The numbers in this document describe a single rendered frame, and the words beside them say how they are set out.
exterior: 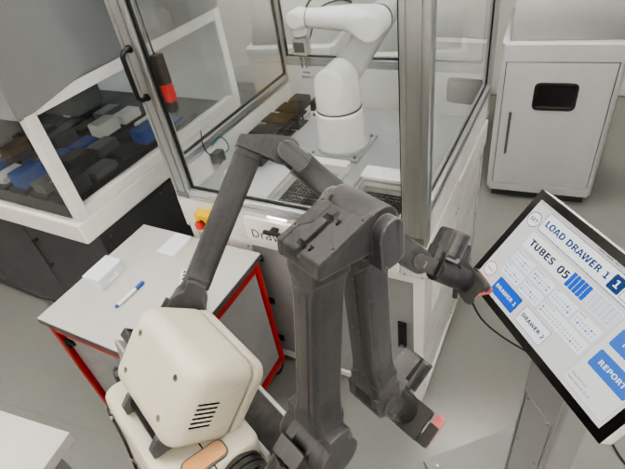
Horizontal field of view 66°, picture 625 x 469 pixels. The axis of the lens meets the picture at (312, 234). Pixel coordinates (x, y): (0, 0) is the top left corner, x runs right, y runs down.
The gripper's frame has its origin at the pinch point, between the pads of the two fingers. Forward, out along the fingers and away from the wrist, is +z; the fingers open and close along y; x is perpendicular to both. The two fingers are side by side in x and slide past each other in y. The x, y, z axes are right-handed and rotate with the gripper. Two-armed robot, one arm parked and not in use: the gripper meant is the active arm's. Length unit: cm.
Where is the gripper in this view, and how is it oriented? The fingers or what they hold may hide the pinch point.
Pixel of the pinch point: (488, 290)
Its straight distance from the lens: 127.6
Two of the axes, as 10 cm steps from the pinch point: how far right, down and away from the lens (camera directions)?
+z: 8.1, 3.2, 4.9
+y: -2.3, -5.8, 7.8
